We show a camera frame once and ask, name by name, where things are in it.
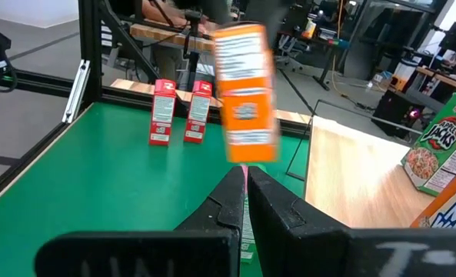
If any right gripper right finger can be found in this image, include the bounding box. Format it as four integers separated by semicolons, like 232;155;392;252
246;165;456;277

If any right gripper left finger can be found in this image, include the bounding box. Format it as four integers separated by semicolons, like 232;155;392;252
33;165;245;277

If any orange Frosted Mini-Wheats cereal box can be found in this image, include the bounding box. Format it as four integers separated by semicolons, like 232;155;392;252
213;22;281;165
410;160;456;229

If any red Froot Loops cereal box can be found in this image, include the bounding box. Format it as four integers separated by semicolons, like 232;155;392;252
148;78;178;147
183;79;214;145

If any person's forearm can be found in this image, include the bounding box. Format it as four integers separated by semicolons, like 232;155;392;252
141;0;218;32

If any office chair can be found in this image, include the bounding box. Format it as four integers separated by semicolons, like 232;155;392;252
276;32;306;74

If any green table mat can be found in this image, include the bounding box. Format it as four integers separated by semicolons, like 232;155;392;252
0;102;313;277

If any black stand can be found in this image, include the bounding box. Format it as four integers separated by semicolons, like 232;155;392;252
182;9;205;92

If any wooden desk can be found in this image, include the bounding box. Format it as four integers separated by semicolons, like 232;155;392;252
415;65;456;93
129;22;218;53

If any white and orange container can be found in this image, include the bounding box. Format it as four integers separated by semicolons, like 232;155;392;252
388;57;421;93

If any black computer tower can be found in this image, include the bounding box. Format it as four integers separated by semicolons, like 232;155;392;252
371;89;424;139

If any silver aluminium bracket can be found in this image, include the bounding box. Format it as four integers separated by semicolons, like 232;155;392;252
62;59;91;125

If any black aluminium table frame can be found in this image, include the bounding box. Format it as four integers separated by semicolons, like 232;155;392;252
0;0;313;211

